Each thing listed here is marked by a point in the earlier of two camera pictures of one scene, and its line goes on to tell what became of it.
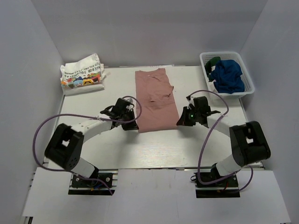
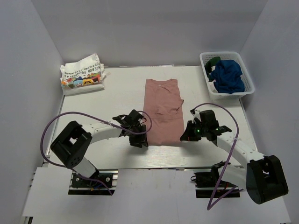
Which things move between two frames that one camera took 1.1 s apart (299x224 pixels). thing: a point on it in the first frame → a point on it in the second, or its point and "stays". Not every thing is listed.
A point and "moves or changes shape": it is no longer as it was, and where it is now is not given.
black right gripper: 184,120 → 188,135
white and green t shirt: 210,66 stays
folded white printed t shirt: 84,74 stays
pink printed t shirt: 153,89 moves or changes shape
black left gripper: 133,125 → 142,139
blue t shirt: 227,77 stays
